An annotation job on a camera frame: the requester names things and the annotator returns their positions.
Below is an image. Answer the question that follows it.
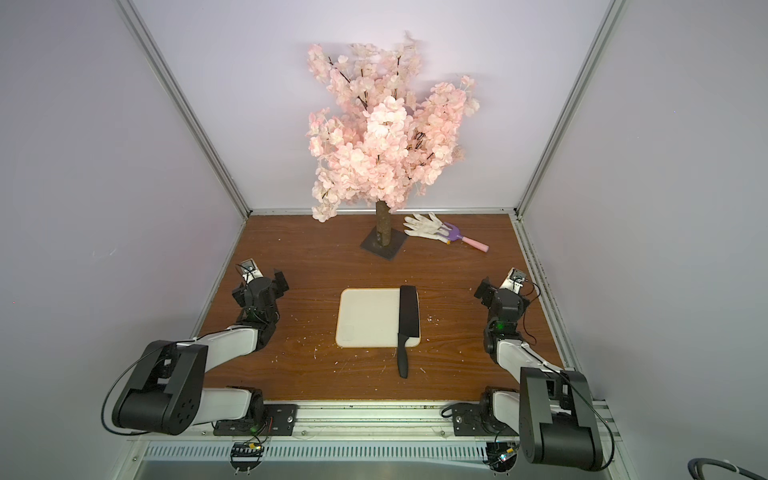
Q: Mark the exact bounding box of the black cleaver knife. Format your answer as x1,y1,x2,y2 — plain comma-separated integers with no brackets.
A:
396,285,420,379

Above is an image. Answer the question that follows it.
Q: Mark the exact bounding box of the cream cutting board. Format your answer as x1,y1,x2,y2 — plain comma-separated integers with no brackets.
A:
335,287,401,349

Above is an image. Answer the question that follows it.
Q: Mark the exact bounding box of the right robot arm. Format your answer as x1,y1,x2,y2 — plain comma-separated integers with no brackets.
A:
474,270,616,472

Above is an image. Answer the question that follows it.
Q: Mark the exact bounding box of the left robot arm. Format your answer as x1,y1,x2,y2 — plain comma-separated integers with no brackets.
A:
99,264,289,437

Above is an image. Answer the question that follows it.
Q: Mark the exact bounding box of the right circuit board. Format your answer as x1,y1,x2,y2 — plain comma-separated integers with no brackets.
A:
485,442,518,473

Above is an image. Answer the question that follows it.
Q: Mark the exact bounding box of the circuit board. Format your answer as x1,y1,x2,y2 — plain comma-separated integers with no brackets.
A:
485,442,518,473
229,441,266,475

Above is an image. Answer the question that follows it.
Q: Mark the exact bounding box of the left circuit board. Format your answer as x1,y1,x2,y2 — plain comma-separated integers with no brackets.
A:
229,441,266,475

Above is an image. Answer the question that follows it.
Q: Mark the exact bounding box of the purple pink garden rake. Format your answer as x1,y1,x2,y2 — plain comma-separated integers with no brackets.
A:
441,223,490,253

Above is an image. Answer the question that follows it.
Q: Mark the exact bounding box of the white work glove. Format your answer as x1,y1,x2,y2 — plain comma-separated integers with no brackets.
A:
403,213,450,244

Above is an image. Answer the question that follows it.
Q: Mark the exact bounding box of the pink cherry blossom tree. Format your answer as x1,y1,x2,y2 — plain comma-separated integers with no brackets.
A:
307,37,480,260

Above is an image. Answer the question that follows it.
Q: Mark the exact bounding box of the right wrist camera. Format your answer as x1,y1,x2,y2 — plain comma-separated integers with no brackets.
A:
500,268,528,294

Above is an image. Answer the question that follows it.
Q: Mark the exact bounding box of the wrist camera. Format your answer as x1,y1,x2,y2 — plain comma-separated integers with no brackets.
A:
500,268,528,294
236,259,263,284

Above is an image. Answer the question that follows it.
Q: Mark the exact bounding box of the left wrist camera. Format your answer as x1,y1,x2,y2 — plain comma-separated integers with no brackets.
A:
236,259,263,284

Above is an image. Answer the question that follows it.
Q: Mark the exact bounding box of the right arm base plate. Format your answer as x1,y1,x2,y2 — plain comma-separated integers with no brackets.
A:
441,402,498,437

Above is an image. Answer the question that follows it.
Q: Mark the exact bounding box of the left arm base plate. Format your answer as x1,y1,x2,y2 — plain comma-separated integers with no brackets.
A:
213,403,298,437

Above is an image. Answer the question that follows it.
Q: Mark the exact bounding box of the aluminium front rail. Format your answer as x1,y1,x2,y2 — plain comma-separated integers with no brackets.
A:
176,401,515,441

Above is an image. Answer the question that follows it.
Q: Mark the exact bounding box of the black cable bottom right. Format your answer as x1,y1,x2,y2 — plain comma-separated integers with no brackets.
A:
687,458,768,480

